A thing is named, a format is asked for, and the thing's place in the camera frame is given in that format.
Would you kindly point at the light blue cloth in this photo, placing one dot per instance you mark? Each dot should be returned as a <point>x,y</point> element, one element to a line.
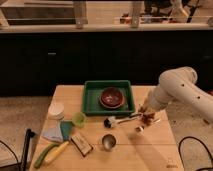
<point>53,134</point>

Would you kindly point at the metal cup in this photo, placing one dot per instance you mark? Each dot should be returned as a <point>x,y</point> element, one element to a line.
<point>108,141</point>

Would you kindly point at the green plastic tray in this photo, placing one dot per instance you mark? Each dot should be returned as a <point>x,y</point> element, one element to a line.
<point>91,93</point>

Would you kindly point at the black and white brush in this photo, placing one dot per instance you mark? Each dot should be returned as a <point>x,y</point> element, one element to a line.
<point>112,121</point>

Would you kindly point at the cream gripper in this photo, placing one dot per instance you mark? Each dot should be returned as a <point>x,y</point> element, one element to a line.
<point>145,109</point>

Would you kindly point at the teal sponge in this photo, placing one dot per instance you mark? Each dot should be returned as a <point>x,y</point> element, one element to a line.
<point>66,128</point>

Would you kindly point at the black stand pole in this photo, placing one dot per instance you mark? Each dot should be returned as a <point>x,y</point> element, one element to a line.
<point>28,136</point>

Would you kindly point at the small green cup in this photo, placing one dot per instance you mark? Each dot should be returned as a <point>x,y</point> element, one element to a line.
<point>78,119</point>

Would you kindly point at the small dark metal clip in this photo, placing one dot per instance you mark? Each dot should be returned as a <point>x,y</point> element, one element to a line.
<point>139,129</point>

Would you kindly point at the dark red grape bunch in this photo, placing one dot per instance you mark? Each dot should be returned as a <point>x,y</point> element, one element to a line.
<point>148,119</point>

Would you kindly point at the dark red bowl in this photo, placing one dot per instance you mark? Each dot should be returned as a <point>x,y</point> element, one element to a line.
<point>111,98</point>

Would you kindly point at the green cucumber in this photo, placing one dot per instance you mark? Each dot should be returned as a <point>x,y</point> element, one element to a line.
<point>43,154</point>

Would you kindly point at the yellow corn cob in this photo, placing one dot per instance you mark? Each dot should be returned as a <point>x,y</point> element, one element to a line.
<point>54,154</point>

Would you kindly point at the brown rectangular box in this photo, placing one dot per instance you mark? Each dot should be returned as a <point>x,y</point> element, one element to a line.
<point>82,144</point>

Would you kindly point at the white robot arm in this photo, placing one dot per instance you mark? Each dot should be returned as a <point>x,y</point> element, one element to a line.
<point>179,84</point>

